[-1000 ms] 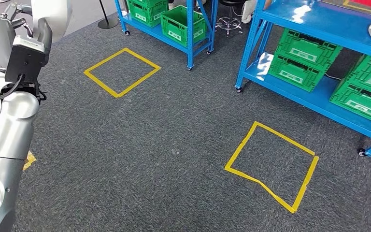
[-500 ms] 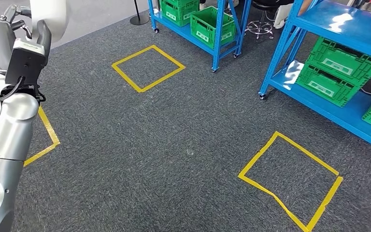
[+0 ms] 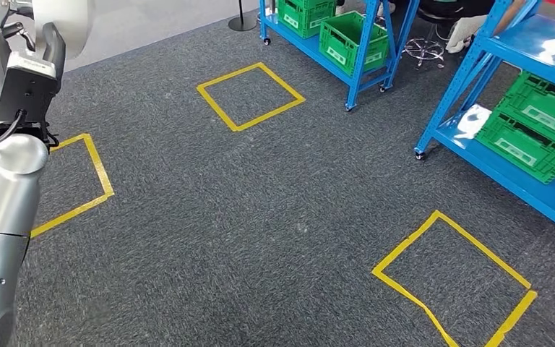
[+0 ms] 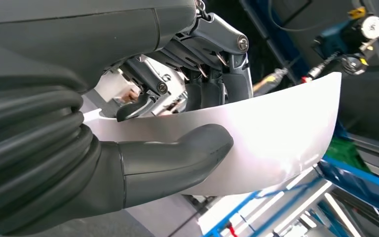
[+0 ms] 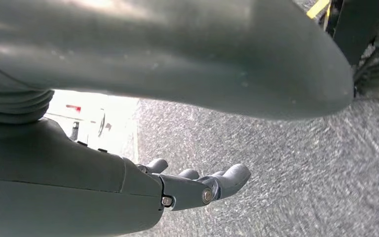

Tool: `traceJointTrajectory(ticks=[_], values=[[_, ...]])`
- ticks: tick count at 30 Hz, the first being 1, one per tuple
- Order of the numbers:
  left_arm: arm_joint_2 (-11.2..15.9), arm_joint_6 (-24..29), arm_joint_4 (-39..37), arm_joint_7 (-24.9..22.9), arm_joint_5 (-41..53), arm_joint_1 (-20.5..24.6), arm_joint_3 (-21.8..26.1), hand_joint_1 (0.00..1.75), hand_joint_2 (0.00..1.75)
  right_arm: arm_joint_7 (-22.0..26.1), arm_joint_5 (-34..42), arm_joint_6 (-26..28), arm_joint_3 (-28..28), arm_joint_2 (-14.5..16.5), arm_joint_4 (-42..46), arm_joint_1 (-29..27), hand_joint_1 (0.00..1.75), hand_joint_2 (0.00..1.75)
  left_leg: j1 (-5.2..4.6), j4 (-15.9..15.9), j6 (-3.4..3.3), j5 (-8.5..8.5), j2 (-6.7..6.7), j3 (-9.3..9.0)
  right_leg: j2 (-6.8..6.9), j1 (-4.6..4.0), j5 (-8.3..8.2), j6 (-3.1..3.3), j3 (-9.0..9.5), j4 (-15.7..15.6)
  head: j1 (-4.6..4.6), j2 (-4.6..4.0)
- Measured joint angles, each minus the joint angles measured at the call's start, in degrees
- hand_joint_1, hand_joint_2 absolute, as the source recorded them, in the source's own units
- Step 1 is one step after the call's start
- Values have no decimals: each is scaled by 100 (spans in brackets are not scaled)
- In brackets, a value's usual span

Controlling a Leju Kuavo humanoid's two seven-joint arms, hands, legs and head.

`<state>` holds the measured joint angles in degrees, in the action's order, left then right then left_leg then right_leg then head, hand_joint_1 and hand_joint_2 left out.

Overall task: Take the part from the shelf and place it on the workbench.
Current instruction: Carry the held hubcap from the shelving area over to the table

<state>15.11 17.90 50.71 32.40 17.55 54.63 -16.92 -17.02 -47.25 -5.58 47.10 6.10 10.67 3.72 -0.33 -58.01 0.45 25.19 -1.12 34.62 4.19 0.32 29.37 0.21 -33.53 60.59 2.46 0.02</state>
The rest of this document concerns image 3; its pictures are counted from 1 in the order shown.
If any yellow floor tape square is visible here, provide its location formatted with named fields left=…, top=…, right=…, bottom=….
left=372, top=210, right=538, bottom=347

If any person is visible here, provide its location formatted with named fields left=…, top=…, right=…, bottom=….
left=392, top=0, right=528, bottom=54

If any blue steel shelf rack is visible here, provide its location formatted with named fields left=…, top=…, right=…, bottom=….
left=258, top=0, right=421, bottom=112
left=413, top=0, right=555, bottom=243

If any office chair chrome base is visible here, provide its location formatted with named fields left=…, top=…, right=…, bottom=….
left=403, top=9, right=447, bottom=69

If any black stanchion base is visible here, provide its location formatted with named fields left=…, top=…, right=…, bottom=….
left=228, top=0, right=258, bottom=33

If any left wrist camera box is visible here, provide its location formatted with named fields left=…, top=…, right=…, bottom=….
left=0, top=50, right=61, bottom=128

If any white curved plastic part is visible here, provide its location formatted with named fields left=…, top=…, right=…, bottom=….
left=30, top=0, right=97, bottom=61

